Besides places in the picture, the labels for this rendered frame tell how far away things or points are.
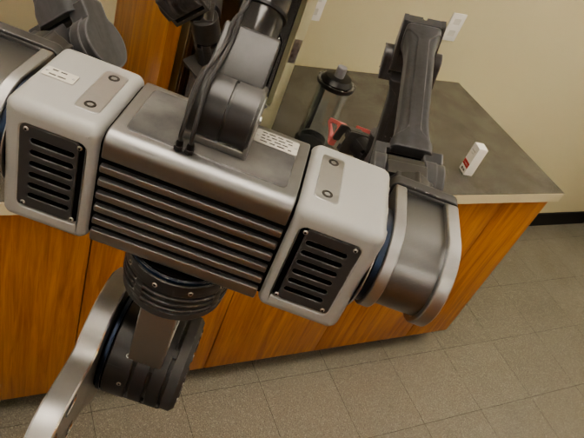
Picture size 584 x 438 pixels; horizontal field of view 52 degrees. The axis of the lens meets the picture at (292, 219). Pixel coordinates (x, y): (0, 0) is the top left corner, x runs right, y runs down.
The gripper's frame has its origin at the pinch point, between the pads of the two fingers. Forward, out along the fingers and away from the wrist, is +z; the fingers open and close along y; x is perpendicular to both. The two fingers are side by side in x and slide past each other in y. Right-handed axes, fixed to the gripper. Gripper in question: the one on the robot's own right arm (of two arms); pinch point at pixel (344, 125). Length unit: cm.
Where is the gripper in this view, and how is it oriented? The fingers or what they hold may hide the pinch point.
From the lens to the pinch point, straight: 164.2
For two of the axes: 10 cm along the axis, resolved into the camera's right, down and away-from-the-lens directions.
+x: -4.9, 7.2, 4.9
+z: -3.7, -6.8, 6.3
